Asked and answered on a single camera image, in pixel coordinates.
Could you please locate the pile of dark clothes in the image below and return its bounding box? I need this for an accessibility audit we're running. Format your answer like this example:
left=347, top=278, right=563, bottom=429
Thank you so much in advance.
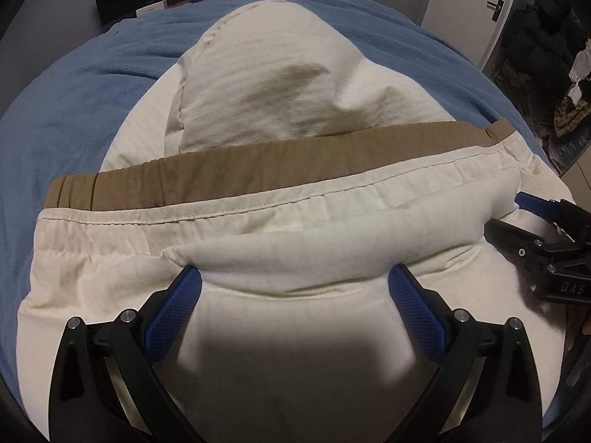
left=489, top=0, right=591, bottom=177

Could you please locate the small white box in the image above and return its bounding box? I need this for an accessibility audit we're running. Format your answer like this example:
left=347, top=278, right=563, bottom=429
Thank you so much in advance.
left=136, top=0, right=168, bottom=17

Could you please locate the white door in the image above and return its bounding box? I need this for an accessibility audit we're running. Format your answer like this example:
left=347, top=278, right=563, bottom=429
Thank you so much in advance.
left=418, top=0, right=523, bottom=71

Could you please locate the person's right hand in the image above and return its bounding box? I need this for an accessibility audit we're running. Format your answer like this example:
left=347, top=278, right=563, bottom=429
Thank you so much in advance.
left=564, top=303, right=591, bottom=356

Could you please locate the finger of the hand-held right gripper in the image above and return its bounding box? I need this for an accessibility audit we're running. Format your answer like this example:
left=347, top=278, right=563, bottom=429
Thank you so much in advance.
left=514, top=191, right=580, bottom=224
left=484, top=218, right=548, bottom=261

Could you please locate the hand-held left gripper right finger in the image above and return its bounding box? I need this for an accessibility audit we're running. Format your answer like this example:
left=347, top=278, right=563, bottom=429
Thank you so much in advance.
left=388, top=264, right=548, bottom=443

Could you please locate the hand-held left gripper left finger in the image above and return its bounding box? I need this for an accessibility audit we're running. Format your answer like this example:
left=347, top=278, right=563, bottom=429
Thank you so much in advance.
left=48, top=265, right=204, bottom=443

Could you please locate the blue fleece blanket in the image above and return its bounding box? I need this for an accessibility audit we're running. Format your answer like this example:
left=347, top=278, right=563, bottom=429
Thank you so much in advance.
left=0, top=0, right=557, bottom=398

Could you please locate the cream hooded puffer jacket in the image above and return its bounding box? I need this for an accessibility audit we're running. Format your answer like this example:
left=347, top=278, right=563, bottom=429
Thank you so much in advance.
left=18, top=0, right=583, bottom=443

